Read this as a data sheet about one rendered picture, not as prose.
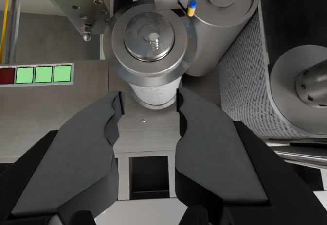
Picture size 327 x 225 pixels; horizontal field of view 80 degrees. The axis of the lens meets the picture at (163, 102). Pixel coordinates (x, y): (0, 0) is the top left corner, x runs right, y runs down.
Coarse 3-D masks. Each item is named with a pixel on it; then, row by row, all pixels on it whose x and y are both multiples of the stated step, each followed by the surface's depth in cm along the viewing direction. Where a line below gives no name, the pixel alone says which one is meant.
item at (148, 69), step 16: (128, 16) 30; (176, 16) 30; (112, 32) 30; (176, 32) 30; (112, 48) 29; (176, 48) 29; (128, 64) 29; (144, 64) 29; (160, 64) 29; (176, 64) 30
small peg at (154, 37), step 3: (153, 33) 26; (156, 33) 26; (150, 36) 26; (153, 36) 26; (156, 36) 26; (159, 36) 26; (150, 39) 26; (153, 39) 26; (156, 39) 26; (159, 39) 26; (150, 42) 26; (153, 42) 26; (156, 42) 26; (159, 42) 27; (150, 45) 27; (153, 45) 27; (156, 45) 27; (159, 45) 28; (153, 48) 28; (156, 48) 28
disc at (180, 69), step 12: (144, 0) 32; (120, 12) 31; (180, 12) 31; (108, 24) 31; (192, 24) 31; (108, 36) 31; (192, 36) 31; (108, 48) 30; (192, 48) 30; (108, 60) 30; (192, 60) 30; (120, 72) 30; (132, 72) 30; (168, 72) 30; (180, 72) 30; (132, 84) 30; (144, 84) 29; (156, 84) 29
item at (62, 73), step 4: (56, 68) 63; (60, 68) 63; (64, 68) 63; (68, 68) 63; (56, 72) 63; (60, 72) 63; (64, 72) 63; (68, 72) 63; (56, 76) 63; (60, 76) 63; (64, 76) 63; (68, 76) 63; (56, 80) 62; (60, 80) 62; (64, 80) 62; (68, 80) 62
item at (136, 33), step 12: (144, 12) 29; (132, 24) 29; (144, 24) 29; (156, 24) 29; (168, 24) 29; (132, 36) 29; (144, 36) 29; (168, 36) 29; (132, 48) 28; (144, 48) 28; (168, 48) 28; (144, 60) 29; (156, 60) 29
